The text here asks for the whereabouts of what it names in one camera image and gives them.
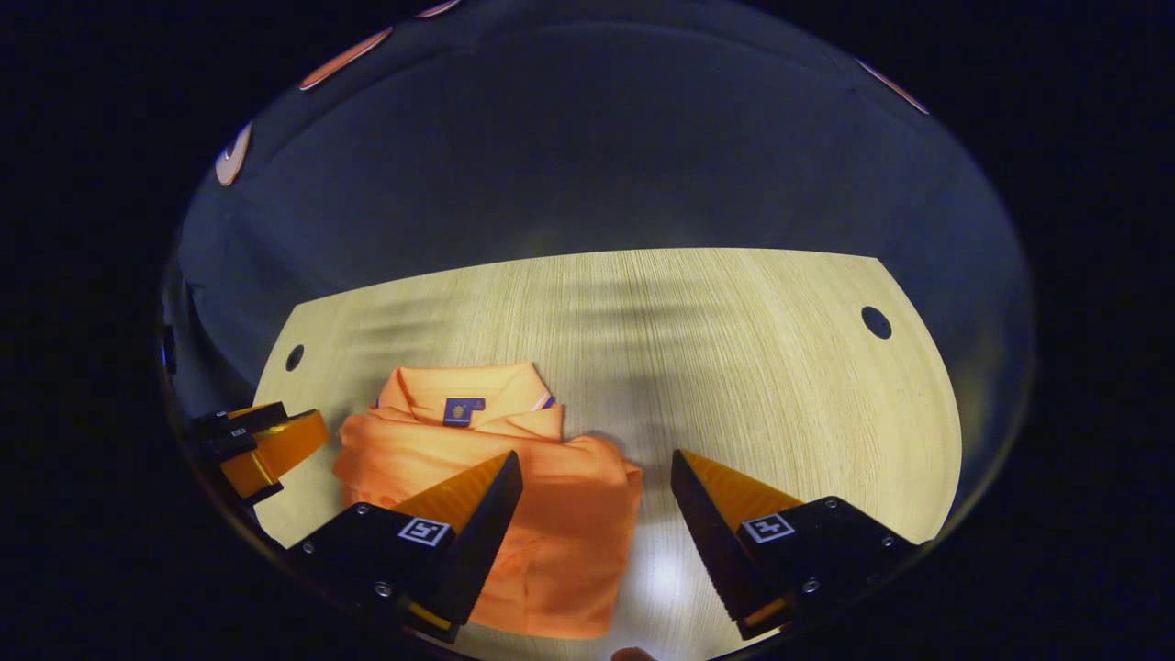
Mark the orange T-shirt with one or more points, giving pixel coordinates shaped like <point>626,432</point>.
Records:
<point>569,514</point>

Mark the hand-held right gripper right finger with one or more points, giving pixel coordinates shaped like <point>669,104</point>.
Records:
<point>716,542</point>

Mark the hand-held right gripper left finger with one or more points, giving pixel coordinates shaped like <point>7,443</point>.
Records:
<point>477,542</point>

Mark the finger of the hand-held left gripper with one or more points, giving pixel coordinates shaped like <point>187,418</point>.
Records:
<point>275,450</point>
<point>243,418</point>

